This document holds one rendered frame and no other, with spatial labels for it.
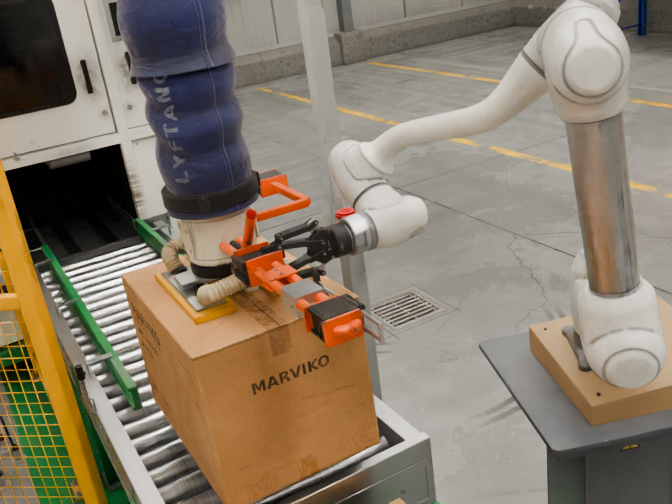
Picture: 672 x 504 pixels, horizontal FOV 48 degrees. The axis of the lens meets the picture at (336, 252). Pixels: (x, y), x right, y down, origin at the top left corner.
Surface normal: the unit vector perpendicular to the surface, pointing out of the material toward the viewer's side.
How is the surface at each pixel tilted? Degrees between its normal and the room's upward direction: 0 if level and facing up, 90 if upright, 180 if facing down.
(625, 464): 90
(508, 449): 0
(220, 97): 106
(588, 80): 88
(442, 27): 89
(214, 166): 76
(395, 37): 90
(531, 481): 0
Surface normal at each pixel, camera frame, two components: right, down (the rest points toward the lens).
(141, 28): -0.36, 0.40
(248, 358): 0.48, 0.26
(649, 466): 0.16, 0.37
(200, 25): 0.66, 0.29
